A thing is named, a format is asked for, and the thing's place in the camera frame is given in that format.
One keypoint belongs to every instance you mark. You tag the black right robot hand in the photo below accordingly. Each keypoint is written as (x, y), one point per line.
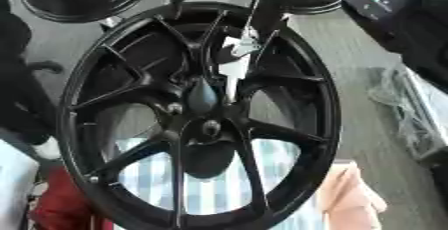
(271, 5)

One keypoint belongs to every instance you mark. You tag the white pin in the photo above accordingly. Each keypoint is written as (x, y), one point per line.
(233, 72)

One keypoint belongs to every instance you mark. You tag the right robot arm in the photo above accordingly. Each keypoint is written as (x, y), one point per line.
(388, 10)

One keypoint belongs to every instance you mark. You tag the black spoked wheel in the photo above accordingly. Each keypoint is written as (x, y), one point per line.
(291, 134)

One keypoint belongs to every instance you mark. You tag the clear plastic bag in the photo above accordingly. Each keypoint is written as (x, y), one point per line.
(408, 114)

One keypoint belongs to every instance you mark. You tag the peach cloth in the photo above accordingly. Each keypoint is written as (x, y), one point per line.
(350, 200)

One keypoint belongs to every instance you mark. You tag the red cloth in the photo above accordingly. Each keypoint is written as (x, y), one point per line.
(61, 204)

